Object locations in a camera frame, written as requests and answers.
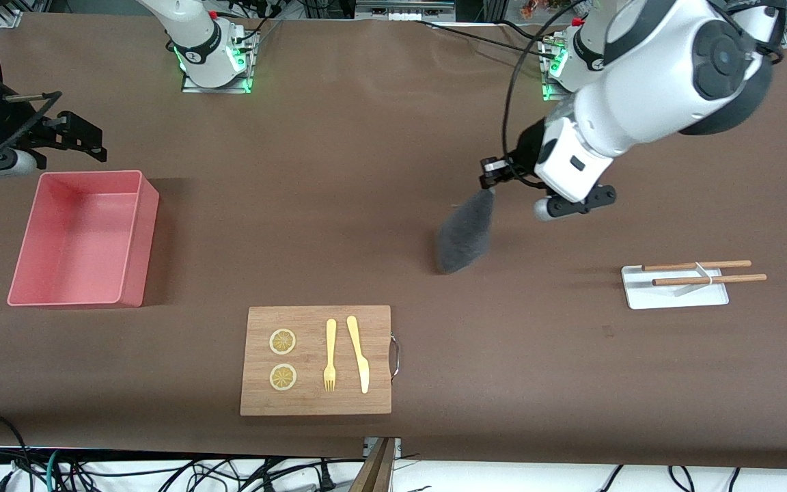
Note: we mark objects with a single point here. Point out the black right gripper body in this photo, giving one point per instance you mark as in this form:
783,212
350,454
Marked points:
22,128

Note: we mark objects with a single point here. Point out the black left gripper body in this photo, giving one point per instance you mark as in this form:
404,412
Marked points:
527,153

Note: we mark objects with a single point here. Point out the grey and pink cloth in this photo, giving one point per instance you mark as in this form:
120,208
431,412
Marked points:
465,236

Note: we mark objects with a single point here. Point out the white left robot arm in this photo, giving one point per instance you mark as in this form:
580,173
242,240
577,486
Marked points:
653,75

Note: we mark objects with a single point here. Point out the pink plastic bin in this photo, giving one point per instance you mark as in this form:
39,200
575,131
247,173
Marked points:
72,239

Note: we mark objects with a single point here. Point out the colourful background item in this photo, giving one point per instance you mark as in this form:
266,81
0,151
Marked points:
530,8

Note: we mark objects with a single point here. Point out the white rack base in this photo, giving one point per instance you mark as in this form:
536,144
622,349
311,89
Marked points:
646,296

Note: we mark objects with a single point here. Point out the white rubber band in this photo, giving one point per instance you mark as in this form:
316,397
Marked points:
704,272

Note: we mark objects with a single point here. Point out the yellow plastic knife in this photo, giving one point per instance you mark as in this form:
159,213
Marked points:
359,355

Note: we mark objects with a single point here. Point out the yellow plastic fork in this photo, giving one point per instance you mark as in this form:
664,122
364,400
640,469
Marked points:
330,342

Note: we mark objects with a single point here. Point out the yellow lemon slice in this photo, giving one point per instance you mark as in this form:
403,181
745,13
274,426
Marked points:
282,342
283,377

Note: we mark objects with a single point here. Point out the wooden cutting board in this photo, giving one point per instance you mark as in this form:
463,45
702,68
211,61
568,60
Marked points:
311,403

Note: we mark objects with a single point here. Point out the wooden beam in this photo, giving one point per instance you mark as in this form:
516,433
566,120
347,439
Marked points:
374,471

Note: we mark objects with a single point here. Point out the black power plug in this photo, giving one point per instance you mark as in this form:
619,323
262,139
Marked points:
326,482

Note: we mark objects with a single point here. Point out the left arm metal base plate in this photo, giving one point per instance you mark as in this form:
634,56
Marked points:
549,85

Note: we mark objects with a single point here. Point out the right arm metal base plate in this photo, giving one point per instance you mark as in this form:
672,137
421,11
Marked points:
216,89

